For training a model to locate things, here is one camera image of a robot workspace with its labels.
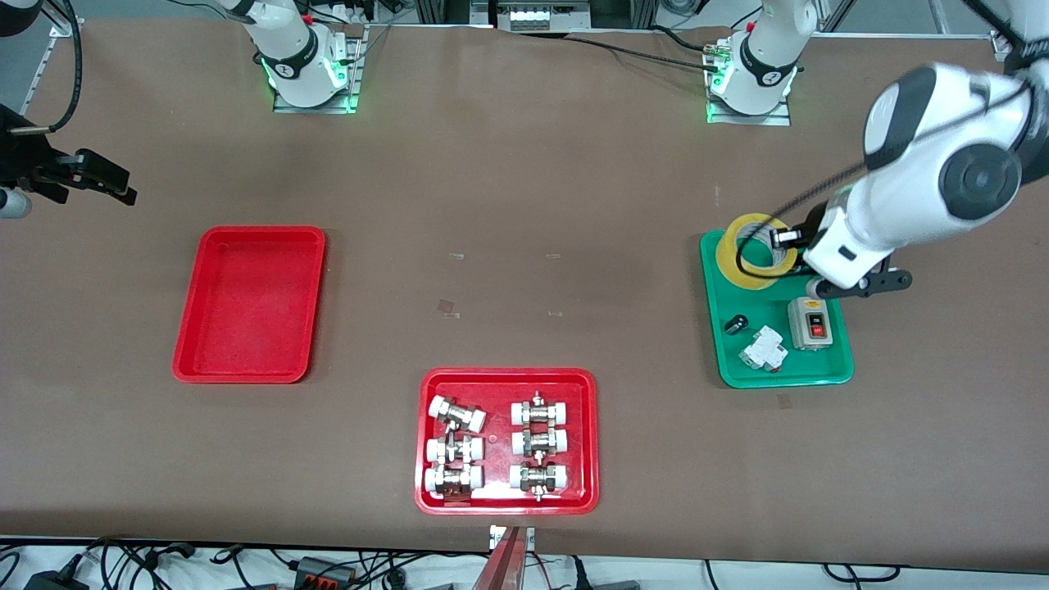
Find black power adapter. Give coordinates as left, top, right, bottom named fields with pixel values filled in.
left=23, top=568, right=91, bottom=590

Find green plastic tray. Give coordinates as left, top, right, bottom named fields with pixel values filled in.
left=699, top=227, right=856, bottom=389

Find black floor cable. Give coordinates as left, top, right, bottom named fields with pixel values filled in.
left=86, top=537, right=198, bottom=574

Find device with white connectors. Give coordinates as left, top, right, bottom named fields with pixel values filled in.
left=490, top=0, right=593, bottom=32

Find aluminium frame post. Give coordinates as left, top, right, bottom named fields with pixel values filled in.
left=414, top=0, right=493, bottom=25

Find yellow tape roll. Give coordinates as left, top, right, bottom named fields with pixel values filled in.
left=715, top=213, right=799, bottom=291

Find small metal bracket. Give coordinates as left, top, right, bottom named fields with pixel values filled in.
left=489, top=524, right=536, bottom=551

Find red tray holding valves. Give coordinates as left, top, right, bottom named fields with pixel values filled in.
left=414, top=367, right=600, bottom=516

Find black cable on table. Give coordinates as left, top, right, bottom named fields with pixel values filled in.
left=565, top=29, right=722, bottom=70

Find white circuit breaker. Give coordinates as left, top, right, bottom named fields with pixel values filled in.
left=738, top=325, right=789, bottom=372

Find reddish aluminium profile bar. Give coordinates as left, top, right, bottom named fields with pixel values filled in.
left=471, top=526, right=525, bottom=590

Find grey switch box red button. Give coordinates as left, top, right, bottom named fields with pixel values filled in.
left=787, top=296, right=837, bottom=352

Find aluminium arm base plate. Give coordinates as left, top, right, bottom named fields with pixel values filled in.
left=273, top=23, right=366, bottom=115
left=705, top=37, right=792, bottom=126

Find empty red plastic tray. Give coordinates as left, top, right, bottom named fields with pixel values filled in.
left=171, top=225, right=327, bottom=384

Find black box orange buttons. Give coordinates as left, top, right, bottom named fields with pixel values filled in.
left=293, top=556, right=355, bottom=588

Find tilted white-capped metal valve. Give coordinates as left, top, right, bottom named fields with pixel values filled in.
left=428, top=395, right=488, bottom=433

